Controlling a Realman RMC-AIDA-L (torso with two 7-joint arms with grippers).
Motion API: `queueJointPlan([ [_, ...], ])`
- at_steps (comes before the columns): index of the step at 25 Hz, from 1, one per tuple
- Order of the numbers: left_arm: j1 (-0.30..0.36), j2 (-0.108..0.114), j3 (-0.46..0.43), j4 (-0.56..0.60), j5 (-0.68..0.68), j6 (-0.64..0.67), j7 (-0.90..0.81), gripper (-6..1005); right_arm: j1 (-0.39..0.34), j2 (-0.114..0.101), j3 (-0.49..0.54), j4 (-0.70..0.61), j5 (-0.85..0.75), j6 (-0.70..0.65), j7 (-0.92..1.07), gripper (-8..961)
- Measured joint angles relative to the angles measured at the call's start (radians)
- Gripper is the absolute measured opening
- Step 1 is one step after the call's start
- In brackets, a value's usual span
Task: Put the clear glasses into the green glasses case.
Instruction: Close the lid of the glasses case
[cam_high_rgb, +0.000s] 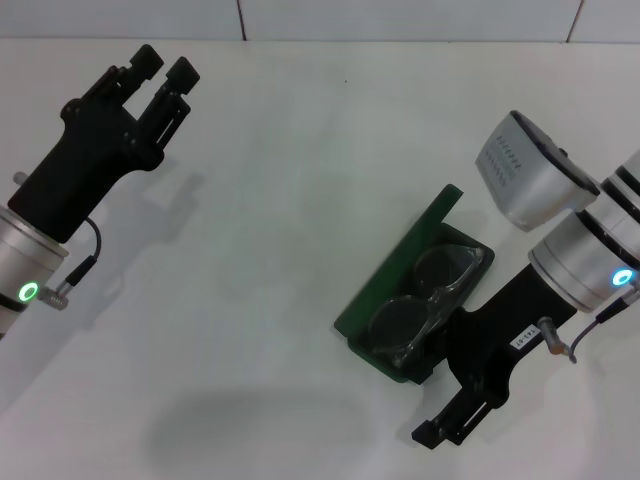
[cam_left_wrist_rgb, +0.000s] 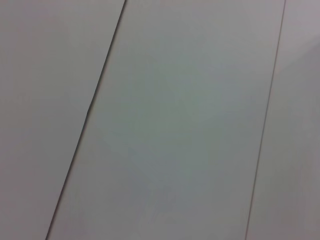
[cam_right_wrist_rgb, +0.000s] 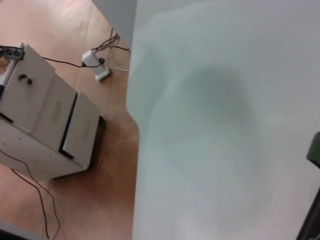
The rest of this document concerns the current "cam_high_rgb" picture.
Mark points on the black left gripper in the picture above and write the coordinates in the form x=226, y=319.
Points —
x=85, y=155

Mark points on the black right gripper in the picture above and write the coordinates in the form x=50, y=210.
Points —
x=500, y=330

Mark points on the clear white glasses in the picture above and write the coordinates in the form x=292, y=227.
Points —
x=435, y=295

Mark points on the green glasses case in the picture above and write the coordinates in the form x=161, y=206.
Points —
x=405, y=280

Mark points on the right gripper silver plug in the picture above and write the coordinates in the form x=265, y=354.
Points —
x=551, y=336

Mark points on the gripper silver plug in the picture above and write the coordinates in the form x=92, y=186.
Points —
x=20, y=177
x=551, y=336

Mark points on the left gripper silver plug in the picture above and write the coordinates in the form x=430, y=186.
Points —
x=20, y=177

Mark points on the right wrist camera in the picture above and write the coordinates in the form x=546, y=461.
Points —
x=535, y=170

